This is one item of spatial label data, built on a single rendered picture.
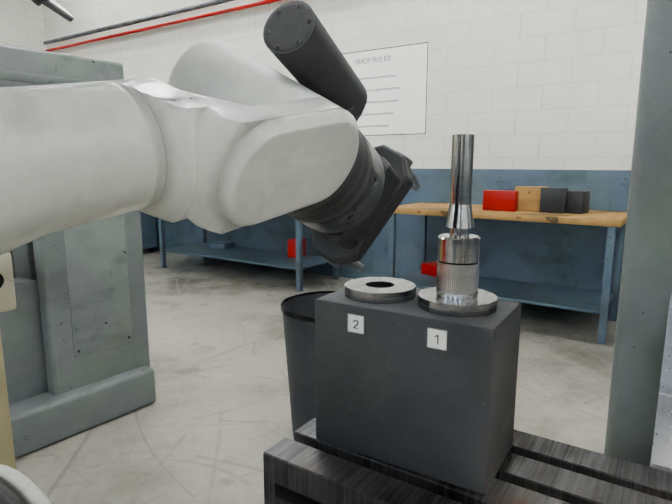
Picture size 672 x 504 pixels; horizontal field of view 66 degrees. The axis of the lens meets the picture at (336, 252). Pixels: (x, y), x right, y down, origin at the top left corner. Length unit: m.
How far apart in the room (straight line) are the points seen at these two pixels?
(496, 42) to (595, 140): 1.20
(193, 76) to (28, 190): 0.15
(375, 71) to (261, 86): 5.23
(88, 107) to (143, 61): 7.81
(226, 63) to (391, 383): 0.40
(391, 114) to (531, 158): 1.44
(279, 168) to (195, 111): 0.05
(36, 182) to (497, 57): 4.90
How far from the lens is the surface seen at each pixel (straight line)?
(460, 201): 0.59
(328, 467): 0.66
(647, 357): 0.97
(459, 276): 0.59
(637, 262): 0.94
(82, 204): 0.25
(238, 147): 0.26
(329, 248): 0.50
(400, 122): 5.35
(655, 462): 0.87
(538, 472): 0.69
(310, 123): 0.29
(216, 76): 0.34
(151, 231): 7.71
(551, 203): 4.33
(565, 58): 4.92
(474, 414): 0.59
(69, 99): 0.26
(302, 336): 2.25
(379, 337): 0.61
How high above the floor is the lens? 1.27
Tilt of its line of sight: 10 degrees down
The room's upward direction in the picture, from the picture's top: straight up
